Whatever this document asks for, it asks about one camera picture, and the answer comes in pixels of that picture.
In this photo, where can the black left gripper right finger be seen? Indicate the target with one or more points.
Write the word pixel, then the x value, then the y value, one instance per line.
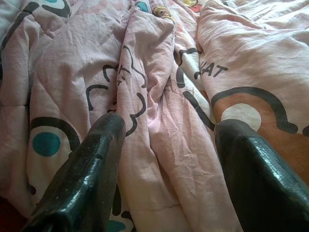
pixel 260 181

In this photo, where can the pink cartoon print blanket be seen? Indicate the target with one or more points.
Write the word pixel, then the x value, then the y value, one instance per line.
pixel 169 145

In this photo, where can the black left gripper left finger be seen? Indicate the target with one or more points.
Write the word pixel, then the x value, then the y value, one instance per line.
pixel 91 169

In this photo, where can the large red sofa cushion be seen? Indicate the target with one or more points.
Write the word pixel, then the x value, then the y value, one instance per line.
pixel 9 217

